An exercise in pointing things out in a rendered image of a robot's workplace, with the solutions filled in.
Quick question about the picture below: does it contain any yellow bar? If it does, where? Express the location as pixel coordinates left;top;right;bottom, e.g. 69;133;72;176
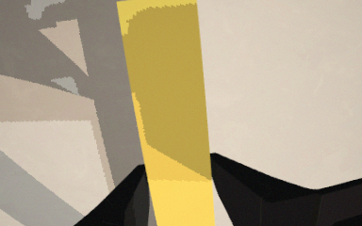
116;0;215;226

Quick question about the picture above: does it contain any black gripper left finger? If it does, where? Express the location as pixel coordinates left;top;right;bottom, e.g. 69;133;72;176
75;164;150;226

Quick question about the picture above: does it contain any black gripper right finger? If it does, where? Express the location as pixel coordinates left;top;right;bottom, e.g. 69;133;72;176
210;153;362;226

